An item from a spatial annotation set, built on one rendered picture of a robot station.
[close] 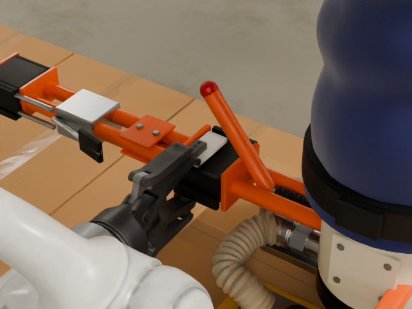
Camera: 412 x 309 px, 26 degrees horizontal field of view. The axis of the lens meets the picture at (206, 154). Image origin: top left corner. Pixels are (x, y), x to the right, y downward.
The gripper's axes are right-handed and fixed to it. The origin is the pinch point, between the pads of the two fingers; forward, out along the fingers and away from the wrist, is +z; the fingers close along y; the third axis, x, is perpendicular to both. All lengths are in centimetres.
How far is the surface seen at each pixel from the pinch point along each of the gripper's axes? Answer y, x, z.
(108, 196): 53, -50, 36
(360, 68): -27.8, 24.3, -10.3
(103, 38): 106, -160, 162
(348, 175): -15.3, 24.4, -10.1
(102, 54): 106, -152, 152
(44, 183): 53, -65, 32
